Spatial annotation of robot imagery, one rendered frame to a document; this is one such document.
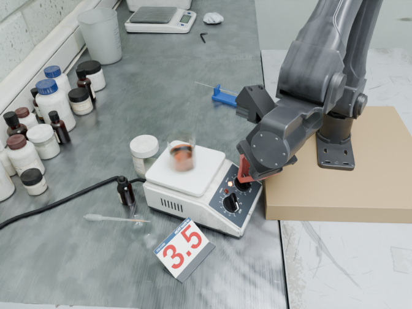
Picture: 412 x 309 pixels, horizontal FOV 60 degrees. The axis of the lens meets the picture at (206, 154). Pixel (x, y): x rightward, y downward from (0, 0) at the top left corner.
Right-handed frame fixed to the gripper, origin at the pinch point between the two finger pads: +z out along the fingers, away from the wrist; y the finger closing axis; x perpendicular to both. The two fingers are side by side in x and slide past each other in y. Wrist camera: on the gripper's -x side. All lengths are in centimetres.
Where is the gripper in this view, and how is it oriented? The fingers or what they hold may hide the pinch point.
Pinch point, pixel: (243, 177)
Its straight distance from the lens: 67.8
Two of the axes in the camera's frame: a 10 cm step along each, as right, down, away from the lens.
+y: -7.9, 2.0, -5.8
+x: 4.6, 8.2, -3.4
